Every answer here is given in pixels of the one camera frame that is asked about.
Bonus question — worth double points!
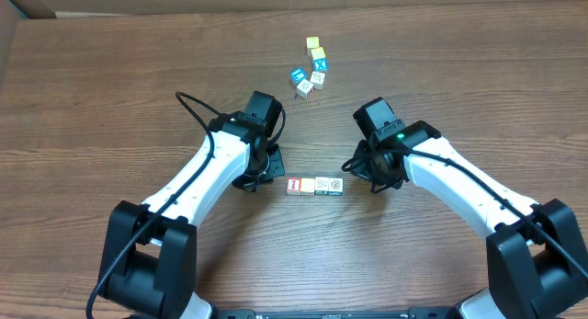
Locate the red letter I block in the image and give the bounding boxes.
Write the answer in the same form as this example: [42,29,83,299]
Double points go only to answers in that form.
[286,177,301,195]

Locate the wooden letter K block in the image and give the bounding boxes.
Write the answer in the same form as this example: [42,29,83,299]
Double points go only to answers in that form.
[300,177,315,196]

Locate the wooden ladybug block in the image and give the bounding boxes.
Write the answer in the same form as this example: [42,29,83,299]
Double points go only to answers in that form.
[314,177,329,195]

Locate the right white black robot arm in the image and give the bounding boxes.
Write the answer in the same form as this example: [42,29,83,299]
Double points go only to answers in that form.
[342,97,587,319]

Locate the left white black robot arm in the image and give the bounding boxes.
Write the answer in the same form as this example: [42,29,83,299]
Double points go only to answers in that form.
[85,91,286,318]

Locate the wooden letter O block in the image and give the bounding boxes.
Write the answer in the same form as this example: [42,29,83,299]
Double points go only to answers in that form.
[296,79,315,99]

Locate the blue letter L block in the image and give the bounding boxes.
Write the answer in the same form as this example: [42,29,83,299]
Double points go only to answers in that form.
[289,67,307,86]

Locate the wooden turtle block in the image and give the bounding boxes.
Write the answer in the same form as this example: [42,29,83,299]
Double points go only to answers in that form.
[310,71,326,90]

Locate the blue letter X block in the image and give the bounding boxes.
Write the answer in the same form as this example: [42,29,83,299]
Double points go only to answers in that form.
[313,58,329,73]

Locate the yellow block near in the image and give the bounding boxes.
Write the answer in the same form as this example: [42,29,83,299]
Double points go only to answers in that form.
[311,47,326,61]

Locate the yellow block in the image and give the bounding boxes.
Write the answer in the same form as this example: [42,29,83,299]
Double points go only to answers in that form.
[306,37,320,52]
[311,47,326,61]

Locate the yellow block far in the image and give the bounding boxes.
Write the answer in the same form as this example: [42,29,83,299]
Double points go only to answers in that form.
[306,37,320,52]

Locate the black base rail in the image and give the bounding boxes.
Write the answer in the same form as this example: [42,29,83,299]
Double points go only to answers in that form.
[211,306,459,319]

